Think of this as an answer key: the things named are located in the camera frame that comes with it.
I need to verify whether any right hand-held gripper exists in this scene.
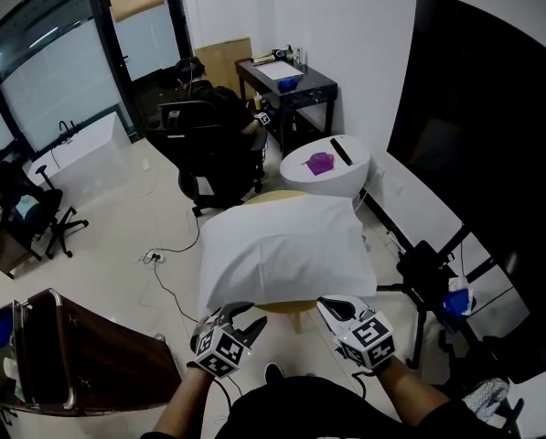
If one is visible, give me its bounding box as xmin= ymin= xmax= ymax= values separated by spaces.
xmin=316 ymin=294 xmax=398 ymax=371

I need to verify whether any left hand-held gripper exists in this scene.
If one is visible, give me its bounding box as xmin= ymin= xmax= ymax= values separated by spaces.
xmin=193 ymin=301 xmax=269 ymax=380

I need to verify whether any white pillow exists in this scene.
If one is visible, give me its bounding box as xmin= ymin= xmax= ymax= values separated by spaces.
xmin=197 ymin=194 xmax=378 ymax=320

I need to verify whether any person's left forearm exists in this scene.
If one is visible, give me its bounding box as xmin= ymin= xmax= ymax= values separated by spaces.
xmin=152 ymin=362 xmax=219 ymax=439

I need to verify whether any person's right forearm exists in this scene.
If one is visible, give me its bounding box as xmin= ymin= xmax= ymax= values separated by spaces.
xmin=376 ymin=358 xmax=453 ymax=429

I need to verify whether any purple cloth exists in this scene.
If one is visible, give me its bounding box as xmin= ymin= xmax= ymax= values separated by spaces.
xmin=304 ymin=151 xmax=337 ymax=177

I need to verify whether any white patterned cloth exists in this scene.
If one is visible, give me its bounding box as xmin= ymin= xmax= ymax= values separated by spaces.
xmin=462 ymin=376 xmax=512 ymax=423

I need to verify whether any person's left hand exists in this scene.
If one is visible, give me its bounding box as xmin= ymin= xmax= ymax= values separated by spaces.
xmin=189 ymin=314 xmax=219 ymax=351

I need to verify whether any person's black shoe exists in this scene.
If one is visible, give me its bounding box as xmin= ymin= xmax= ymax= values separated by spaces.
xmin=264 ymin=362 xmax=286 ymax=385

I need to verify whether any black tripod stand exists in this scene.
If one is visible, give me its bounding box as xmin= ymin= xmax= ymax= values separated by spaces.
xmin=375 ymin=239 xmax=479 ymax=370

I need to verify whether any person's black clothing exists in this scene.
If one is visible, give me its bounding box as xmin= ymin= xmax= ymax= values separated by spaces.
xmin=225 ymin=371 xmax=507 ymax=439

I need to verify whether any blue and white bag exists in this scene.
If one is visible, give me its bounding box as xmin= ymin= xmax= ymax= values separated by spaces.
xmin=441 ymin=275 xmax=478 ymax=318

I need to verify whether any white round table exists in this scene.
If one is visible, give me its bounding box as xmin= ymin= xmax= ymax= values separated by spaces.
xmin=278 ymin=134 xmax=372 ymax=199

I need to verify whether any black remote bar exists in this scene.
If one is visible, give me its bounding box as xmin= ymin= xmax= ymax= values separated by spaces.
xmin=328 ymin=136 xmax=353 ymax=167

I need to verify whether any black office chair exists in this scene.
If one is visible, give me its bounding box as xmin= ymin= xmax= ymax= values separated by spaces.
xmin=0 ymin=159 xmax=90 ymax=261
xmin=145 ymin=100 xmax=268 ymax=218

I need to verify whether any black desk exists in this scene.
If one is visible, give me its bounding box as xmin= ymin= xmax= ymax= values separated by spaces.
xmin=234 ymin=56 xmax=339 ymax=155

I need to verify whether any large black screen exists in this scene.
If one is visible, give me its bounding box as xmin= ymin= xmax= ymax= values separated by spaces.
xmin=386 ymin=0 xmax=546 ymax=386

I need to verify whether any white bathtub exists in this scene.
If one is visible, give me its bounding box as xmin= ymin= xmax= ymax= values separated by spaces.
xmin=27 ymin=111 xmax=133 ymax=206

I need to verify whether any white paper sheet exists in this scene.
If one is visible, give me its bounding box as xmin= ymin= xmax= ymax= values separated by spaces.
xmin=252 ymin=61 xmax=305 ymax=82

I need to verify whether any wooden desk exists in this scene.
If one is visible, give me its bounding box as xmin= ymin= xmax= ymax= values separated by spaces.
xmin=0 ymin=208 xmax=43 ymax=279

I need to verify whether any cardboard sheet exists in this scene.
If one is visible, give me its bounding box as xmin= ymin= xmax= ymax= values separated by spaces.
xmin=193 ymin=36 xmax=254 ymax=101

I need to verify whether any black faucet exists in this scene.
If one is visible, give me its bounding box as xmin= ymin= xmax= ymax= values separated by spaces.
xmin=58 ymin=120 xmax=80 ymax=145

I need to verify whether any black floor cable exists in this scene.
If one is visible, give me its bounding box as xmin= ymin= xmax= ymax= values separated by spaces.
xmin=143 ymin=208 xmax=201 ymax=324

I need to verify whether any brown cabinet with metal frame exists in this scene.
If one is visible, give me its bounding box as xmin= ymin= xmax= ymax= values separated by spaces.
xmin=0 ymin=287 xmax=183 ymax=418

